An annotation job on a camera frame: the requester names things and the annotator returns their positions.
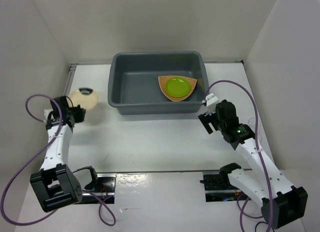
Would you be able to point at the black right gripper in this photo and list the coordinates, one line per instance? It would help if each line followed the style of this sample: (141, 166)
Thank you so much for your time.
(206, 118)

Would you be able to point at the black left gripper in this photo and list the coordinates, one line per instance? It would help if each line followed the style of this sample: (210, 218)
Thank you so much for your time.
(81, 113)

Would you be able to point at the cream round plate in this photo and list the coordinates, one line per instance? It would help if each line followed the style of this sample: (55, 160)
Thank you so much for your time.
(85, 97)

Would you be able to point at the green round plate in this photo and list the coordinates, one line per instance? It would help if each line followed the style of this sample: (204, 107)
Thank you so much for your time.
(177, 87)

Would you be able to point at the orange woven fan-shaped plate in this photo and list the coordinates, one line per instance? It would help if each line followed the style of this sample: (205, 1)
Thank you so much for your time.
(163, 79)

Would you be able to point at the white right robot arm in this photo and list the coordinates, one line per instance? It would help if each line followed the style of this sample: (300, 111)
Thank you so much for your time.
(280, 201)

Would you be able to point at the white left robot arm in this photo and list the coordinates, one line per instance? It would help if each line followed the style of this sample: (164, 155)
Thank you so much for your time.
(55, 185)

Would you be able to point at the grey plastic bin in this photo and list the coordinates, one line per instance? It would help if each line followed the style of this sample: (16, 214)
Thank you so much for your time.
(134, 88)

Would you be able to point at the clear plastic cup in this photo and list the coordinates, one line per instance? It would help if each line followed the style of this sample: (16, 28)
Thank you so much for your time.
(252, 123)

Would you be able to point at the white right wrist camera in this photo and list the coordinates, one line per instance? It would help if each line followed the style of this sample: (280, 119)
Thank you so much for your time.
(210, 100)

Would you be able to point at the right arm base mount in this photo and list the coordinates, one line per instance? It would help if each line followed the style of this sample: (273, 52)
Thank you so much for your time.
(216, 190)

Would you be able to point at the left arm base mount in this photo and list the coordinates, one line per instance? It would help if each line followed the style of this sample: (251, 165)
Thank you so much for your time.
(105, 190)

